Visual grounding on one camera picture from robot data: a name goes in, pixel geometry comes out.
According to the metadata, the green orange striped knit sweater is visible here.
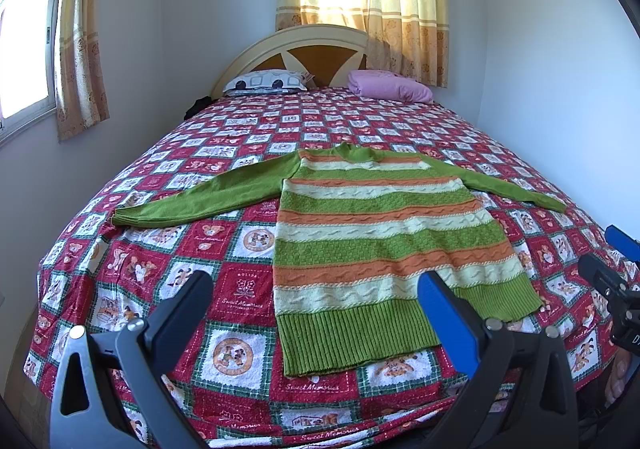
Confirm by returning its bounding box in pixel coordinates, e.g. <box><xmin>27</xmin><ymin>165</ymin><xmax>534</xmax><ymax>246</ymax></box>
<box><xmin>112</xmin><ymin>143</ymin><xmax>565</xmax><ymax>377</ymax></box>

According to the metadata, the dark object beside bed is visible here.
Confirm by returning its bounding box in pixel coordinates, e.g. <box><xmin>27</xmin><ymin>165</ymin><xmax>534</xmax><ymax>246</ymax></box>
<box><xmin>183</xmin><ymin>96</ymin><xmax>218</xmax><ymax>121</ymax></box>

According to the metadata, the person's right hand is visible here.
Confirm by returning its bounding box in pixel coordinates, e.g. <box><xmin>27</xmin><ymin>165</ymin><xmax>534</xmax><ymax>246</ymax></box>
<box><xmin>604</xmin><ymin>348</ymin><xmax>634</xmax><ymax>406</ymax></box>

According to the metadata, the red patchwork teddy bedspread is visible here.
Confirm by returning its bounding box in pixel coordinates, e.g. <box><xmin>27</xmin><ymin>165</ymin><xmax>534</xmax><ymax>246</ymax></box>
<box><xmin>22</xmin><ymin>85</ymin><xmax>640</xmax><ymax>449</ymax></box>

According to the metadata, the cream and wood headboard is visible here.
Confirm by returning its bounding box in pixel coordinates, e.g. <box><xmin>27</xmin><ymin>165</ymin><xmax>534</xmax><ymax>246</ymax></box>
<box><xmin>210</xmin><ymin>24</ymin><xmax>368</xmax><ymax>98</ymax></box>

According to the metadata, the white patterned pillow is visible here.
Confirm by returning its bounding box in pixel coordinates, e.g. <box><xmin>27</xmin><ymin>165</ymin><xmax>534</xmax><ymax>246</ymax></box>
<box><xmin>222</xmin><ymin>69</ymin><xmax>314</xmax><ymax>97</ymax></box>

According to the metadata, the yellow curtain at left window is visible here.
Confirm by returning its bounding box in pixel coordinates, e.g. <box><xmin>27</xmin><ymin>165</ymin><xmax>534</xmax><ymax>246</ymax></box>
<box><xmin>54</xmin><ymin>0</ymin><xmax>110</xmax><ymax>142</ymax></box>

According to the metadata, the pink pillow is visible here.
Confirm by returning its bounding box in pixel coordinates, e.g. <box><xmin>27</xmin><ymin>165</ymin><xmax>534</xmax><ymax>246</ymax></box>
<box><xmin>347</xmin><ymin>70</ymin><xmax>433</xmax><ymax>104</ymax></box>

